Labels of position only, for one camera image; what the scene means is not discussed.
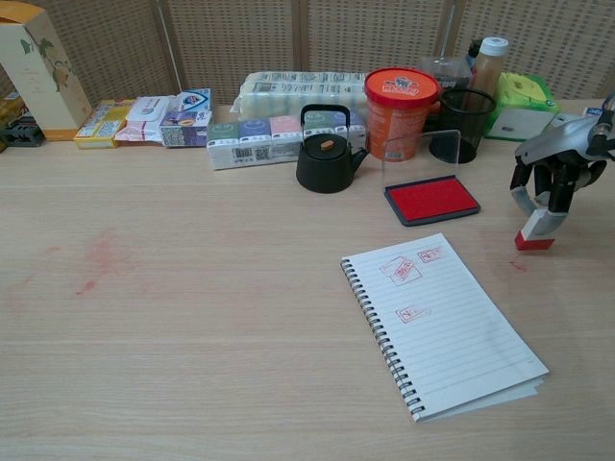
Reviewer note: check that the black teapot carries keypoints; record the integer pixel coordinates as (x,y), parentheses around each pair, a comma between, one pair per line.
(324,168)

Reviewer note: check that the red white stamp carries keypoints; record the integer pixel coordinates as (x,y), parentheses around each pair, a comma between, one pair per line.
(528,242)

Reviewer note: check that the tall cream box orange top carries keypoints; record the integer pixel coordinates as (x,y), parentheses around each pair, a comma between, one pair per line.
(38,72)

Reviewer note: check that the brown bottle white cap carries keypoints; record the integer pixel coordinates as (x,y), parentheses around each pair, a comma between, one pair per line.
(487,67)

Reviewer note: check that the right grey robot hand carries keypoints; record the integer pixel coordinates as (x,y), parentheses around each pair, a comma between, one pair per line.
(552,141)

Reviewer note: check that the white and blue box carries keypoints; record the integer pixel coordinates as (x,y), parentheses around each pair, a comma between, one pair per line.
(194,101)

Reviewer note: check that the white spiral notebook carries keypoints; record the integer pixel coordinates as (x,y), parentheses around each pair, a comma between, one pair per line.
(456,346)

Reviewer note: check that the blue blister pack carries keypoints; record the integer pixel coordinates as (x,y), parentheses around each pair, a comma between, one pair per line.
(592,112)

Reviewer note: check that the woven folding screen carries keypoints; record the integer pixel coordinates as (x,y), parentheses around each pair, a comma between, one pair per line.
(230,38)

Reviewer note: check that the red ink pad clear lid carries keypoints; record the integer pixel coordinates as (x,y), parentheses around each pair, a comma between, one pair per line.
(432,199)

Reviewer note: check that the dark bottle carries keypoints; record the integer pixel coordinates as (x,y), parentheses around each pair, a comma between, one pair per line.
(473,55)

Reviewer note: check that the white wet wipes pack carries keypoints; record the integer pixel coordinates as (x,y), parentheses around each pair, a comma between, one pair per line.
(144,120)

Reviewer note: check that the black mesh pen holder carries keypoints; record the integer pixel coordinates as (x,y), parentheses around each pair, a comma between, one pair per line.
(463,144)

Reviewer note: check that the multicolour pocket tissue pack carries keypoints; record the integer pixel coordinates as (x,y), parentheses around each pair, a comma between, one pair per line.
(250,139)

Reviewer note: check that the clear wrapped paper pack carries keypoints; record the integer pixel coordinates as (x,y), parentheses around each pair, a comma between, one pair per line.
(288,91)

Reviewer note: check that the yellow flat box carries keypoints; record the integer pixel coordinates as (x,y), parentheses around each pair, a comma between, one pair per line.
(98,125)

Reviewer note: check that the gold foil pack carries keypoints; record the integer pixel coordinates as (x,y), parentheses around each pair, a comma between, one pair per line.
(9,108)

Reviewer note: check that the dark green black tool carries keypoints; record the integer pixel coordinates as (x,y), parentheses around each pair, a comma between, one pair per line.
(21,134)

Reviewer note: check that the orange lidded tub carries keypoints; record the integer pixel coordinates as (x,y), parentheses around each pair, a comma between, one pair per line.
(399,110)

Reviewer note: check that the white round disc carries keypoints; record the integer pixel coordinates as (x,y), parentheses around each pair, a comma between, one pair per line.
(562,121)

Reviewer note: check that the clear plastic container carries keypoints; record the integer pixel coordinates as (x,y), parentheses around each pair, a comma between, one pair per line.
(444,72)

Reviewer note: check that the purple box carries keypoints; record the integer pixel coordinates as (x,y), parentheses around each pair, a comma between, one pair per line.
(185,129)

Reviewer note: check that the green tissue box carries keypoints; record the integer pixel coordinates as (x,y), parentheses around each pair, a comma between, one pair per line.
(523,105)

